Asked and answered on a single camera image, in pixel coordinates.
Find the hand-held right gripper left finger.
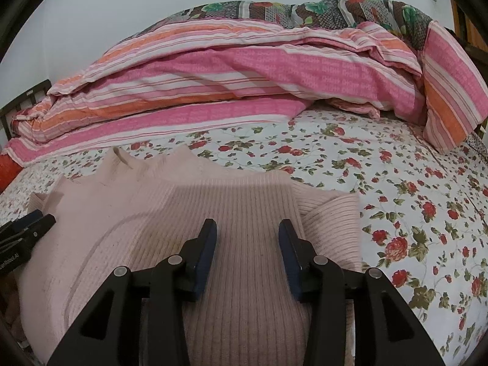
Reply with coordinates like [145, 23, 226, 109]
[46, 218, 218, 366]

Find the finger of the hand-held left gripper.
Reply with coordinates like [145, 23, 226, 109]
[0, 210, 43, 233]
[0, 214, 56, 250]

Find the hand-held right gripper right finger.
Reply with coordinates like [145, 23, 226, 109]
[278, 219, 447, 366]

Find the pink knit sweater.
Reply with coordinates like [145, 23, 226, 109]
[17, 147, 363, 366]

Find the red pillow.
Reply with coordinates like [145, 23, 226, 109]
[0, 154, 21, 195]

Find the rose print bed sheet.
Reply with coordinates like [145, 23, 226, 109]
[0, 109, 488, 366]

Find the pink orange striped quilt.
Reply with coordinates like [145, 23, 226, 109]
[8, 19, 488, 168]

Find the small-print grey mattress cover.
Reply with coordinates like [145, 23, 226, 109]
[467, 131, 488, 155]

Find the floral patchwork quilt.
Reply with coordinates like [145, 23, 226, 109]
[141, 0, 435, 52]

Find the brown wooden door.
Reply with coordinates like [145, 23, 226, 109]
[450, 0, 488, 44]

